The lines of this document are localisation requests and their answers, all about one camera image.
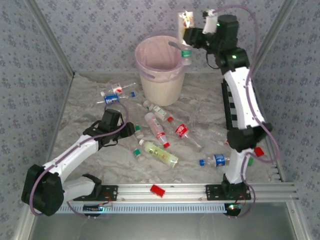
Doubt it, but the clear bottle green cap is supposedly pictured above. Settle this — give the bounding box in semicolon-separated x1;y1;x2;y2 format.
134;124;145;140
132;147;146;162

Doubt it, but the clear bottle orange label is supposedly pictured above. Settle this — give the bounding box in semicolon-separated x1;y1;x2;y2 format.
177;11;194;67

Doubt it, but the pink bottle red cap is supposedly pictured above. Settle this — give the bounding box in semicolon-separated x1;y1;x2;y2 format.
144;112;171;149

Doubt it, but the crushed bottle blue label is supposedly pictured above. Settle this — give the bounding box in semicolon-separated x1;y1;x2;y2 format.
96;91;136;105

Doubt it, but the yellow-green bottle white cap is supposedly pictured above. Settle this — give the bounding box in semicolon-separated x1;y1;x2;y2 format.
138;139;180;169

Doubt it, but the clear cola bottle red label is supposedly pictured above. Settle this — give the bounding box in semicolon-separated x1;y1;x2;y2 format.
167;116;203;152

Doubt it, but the clear bottle red cap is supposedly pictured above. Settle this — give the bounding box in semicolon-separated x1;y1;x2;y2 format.
207;128;230;147

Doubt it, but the blue cap bottle blue label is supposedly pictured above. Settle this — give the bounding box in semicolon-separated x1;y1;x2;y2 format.
199;154;231;168

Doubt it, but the pink plastic bin liner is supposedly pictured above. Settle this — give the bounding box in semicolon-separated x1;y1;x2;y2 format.
134;34;187;82

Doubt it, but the cream plastic waste bin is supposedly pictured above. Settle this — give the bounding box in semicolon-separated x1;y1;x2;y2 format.
134;34;187;107

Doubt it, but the small bottle green label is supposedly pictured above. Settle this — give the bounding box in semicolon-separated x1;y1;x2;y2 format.
142;99;155;111

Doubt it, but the bottle green white label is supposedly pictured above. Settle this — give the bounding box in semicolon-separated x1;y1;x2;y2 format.
152;105;168;121

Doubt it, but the long red block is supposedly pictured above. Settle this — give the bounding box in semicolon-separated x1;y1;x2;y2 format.
149;184;166;199

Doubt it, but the marble pattern table cover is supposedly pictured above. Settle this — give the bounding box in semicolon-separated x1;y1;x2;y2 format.
48;71;283;185

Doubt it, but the black white checkerboard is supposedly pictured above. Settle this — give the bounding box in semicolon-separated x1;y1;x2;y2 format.
221;77;261;131

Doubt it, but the long black controller board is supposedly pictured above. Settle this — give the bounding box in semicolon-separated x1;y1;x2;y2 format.
83;203;113;213

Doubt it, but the grey metal panel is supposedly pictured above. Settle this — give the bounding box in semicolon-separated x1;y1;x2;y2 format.
27;202;301;240

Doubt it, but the round black controller board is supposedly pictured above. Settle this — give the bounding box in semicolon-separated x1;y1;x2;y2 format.
224;202;243;217

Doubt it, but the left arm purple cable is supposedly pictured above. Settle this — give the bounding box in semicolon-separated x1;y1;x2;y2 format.
29;102;130;220

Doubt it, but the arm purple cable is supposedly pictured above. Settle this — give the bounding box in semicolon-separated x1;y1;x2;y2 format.
29;102;130;220
211;4;280;220

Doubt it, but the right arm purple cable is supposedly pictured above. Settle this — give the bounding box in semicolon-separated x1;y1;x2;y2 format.
211;4;280;220

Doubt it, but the aluminium frame post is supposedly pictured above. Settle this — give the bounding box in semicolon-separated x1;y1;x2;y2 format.
247;0;300;76
23;0;76;77

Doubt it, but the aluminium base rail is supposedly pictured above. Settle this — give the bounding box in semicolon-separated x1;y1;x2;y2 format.
24;182;300;203

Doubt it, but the thin red wire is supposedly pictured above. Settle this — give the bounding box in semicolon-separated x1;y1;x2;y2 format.
233;192;248;206
101;191;114;208

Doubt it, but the slotted grey cable duct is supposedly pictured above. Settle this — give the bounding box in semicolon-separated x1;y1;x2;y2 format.
56;201;241;215

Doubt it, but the aluminium side frame rail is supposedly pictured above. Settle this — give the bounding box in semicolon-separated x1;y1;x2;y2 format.
249;72;315;240
11;72;76;240

